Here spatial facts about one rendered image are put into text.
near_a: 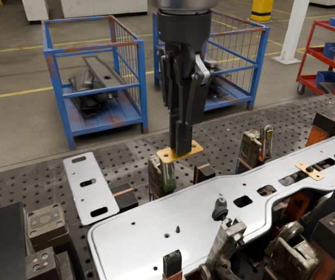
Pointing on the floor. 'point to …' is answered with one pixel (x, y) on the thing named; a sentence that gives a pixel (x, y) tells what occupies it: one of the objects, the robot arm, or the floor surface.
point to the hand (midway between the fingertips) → (180, 133)
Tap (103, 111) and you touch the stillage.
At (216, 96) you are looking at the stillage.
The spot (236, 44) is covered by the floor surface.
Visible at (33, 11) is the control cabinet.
